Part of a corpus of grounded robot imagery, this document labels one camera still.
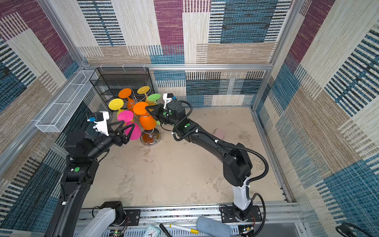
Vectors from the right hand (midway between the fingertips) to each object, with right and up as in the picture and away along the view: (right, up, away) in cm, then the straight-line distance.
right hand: (147, 108), depth 73 cm
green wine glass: (+1, +6, +7) cm, 9 cm away
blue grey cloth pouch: (+31, -55, -4) cm, 63 cm away
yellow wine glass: (-17, +3, +5) cm, 18 cm away
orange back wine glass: (-16, +9, +11) cm, 21 cm away
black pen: (+9, -57, -3) cm, 58 cm away
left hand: (-5, -7, -8) cm, 12 cm away
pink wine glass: (-11, -4, 0) cm, 11 cm away
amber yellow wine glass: (-6, +12, +14) cm, 19 cm away
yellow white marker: (+22, -57, -3) cm, 62 cm away
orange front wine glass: (-2, -7, +6) cm, 9 cm away
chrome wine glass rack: (-6, -17, +30) cm, 35 cm away
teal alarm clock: (+3, -57, -4) cm, 57 cm away
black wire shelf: (-36, +21, +30) cm, 51 cm away
